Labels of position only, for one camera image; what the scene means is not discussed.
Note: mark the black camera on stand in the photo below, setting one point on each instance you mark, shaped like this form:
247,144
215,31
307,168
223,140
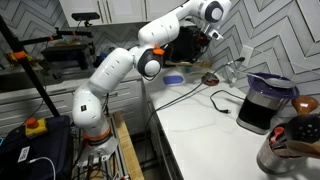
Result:
85,16

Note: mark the white wall outlet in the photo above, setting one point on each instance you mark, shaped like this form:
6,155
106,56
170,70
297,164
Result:
247,53

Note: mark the black equipment case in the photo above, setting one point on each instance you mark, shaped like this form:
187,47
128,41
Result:
43,146

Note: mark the orange clamp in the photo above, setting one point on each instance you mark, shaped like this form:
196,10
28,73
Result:
18,55

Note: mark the wooden board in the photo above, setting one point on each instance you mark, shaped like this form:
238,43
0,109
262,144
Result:
128,150

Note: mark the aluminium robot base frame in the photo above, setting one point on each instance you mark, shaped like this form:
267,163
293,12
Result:
103,156

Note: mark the white drawer cabinet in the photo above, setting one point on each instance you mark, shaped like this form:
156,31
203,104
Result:
130,96

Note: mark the black tripod pole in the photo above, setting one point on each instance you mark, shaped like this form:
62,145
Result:
33,76

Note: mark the small brown dish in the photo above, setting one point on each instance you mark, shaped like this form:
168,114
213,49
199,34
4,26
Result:
210,80

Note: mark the large metal spoon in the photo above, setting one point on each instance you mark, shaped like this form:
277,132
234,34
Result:
276,81

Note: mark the black slotted spoon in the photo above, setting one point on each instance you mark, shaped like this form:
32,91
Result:
305,128

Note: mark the black countertop appliance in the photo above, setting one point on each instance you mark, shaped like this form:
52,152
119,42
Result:
185,43

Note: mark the white wall cabinet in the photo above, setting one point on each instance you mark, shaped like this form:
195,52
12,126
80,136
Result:
126,10

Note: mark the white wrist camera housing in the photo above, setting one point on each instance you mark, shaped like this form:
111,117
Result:
216,34

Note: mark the black box on counter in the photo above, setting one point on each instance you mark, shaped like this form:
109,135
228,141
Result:
66,55

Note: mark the wooden spatula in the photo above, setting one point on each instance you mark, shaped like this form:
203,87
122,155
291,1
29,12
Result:
301,147

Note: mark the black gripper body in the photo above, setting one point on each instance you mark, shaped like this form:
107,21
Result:
203,41

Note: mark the brown ladle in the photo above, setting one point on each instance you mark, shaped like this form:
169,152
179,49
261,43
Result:
305,105

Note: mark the yellow emergency stop box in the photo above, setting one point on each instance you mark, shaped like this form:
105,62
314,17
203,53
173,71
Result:
36,127

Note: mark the steel utensil holder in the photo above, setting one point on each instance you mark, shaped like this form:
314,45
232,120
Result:
270,160

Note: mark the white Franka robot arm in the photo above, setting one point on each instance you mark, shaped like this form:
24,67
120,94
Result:
110,73

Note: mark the black steel coffee machine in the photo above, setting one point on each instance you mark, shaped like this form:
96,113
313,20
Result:
260,110

